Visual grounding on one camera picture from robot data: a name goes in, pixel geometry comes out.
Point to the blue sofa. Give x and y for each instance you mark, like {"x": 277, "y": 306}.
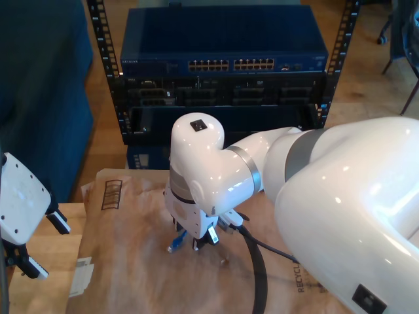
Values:
{"x": 39, "y": 98}

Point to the office chair castor base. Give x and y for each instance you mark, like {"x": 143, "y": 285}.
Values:
{"x": 380, "y": 40}

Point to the brown paper mailer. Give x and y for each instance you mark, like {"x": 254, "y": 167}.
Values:
{"x": 131, "y": 261}

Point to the white paper label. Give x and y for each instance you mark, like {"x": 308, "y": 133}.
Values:
{"x": 82, "y": 278}

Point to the blue device under rack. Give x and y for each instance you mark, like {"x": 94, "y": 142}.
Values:
{"x": 147, "y": 158}

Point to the chair with draped jacket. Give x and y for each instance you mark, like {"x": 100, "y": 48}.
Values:
{"x": 402, "y": 32}

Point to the black rack frame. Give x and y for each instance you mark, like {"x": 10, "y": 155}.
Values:
{"x": 101, "y": 32}

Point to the blue network switch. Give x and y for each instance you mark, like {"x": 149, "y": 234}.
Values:
{"x": 222, "y": 32}

